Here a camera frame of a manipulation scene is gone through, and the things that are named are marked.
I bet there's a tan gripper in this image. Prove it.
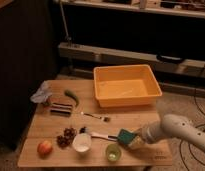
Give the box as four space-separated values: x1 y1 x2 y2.
128 129 145 150

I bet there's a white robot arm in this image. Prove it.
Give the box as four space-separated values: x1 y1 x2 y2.
128 114 205 153

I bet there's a green translucent cup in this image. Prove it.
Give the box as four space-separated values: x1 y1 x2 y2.
105 144 121 162

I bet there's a yellow plastic bin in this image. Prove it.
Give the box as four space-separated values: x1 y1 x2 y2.
94 64 162 107

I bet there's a dark grape bunch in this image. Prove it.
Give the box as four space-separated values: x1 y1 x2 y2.
57 127 77 148

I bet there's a green chili pepper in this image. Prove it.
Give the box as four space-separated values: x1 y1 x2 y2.
64 90 79 107

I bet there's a dark striped rectangular block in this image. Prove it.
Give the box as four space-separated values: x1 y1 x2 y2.
50 103 73 116

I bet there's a red apple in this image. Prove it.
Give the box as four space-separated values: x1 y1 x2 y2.
37 140 53 156

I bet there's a crumpled white cloth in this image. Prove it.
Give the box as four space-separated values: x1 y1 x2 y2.
30 81 52 103

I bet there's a metal shelf rack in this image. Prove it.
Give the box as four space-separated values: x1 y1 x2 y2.
60 0 205 76

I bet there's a white handled brush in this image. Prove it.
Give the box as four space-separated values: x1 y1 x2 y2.
79 126 119 142

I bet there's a black cable on floor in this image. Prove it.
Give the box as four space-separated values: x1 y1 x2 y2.
178 61 205 171

